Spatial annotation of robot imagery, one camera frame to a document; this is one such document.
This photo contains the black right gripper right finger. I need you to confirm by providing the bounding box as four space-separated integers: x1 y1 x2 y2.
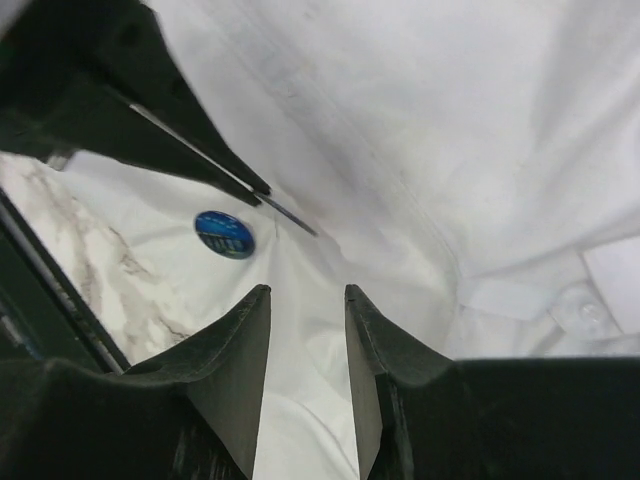
345 285 639 479

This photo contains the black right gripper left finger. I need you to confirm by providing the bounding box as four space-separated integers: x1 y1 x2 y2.
1 285 271 479

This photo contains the blue yellow round brooch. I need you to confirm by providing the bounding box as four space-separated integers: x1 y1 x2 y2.
261 195 318 237

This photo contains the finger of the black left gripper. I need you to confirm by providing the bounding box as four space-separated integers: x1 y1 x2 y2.
1 1 271 195
1 84 262 207

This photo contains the white shirt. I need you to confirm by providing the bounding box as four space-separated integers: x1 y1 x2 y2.
59 0 640 480

